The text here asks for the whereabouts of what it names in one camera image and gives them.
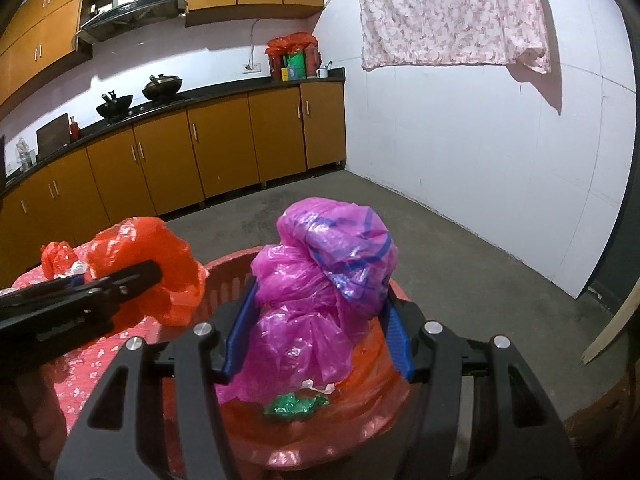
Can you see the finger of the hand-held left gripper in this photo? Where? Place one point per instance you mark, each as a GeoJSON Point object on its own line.
{"type": "Point", "coordinates": [140, 275]}

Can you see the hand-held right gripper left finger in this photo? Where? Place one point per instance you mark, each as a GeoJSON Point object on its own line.
{"type": "Point", "coordinates": [240, 332]}

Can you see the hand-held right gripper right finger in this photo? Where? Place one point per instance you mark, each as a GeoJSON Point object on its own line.
{"type": "Point", "coordinates": [397, 340]}

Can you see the pink plastic bag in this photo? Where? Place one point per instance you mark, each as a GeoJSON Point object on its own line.
{"type": "Point", "coordinates": [300, 320]}

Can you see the red plastic basket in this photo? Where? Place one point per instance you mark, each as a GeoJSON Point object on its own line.
{"type": "Point", "coordinates": [227, 270]}

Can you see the red floral blanket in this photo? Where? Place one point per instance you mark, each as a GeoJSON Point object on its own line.
{"type": "Point", "coordinates": [100, 375]}

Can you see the green crumpled wrapper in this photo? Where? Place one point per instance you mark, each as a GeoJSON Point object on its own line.
{"type": "Point", "coordinates": [295, 404]}

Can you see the small red bottle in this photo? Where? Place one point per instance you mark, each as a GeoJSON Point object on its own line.
{"type": "Point", "coordinates": [75, 130]}

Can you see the wooden base cabinet run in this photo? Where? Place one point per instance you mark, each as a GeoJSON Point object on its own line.
{"type": "Point", "coordinates": [225, 140]}

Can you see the dark cutting board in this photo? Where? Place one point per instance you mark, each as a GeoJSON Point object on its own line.
{"type": "Point", "coordinates": [52, 135]}

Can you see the clear bagged jar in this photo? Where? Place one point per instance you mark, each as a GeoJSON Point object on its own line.
{"type": "Point", "coordinates": [24, 152]}

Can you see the black wok with lid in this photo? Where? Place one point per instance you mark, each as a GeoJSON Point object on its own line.
{"type": "Point", "coordinates": [162, 87]}

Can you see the black kitchen countertop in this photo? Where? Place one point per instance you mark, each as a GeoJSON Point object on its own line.
{"type": "Point", "coordinates": [235, 87]}

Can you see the wooden plank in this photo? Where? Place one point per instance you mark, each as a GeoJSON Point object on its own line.
{"type": "Point", "coordinates": [612, 325]}

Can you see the red carton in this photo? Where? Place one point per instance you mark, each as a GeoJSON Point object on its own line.
{"type": "Point", "coordinates": [312, 60]}
{"type": "Point", "coordinates": [276, 65]}

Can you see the green box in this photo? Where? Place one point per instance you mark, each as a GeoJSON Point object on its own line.
{"type": "Point", "coordinates": [296, 66]}

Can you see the steel range hood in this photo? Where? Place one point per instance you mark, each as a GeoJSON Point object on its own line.
{"type": "Point", "coordinates": [130, 10]}

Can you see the white mug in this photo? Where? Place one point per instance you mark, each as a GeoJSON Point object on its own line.
{"type": "Point", "coordinates": [322, 72]}

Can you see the red shopping bag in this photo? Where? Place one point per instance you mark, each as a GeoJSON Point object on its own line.
{"type": "Point", "coordinates": [292, 41]}

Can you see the pink floral hanging cloth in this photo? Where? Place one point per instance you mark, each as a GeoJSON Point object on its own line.
{"type": "Point", "coordinates": [440, 10]}

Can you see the wall power outlet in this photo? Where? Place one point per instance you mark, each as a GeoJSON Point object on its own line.
{"type": "Point", "coordinates": [252, 67]}

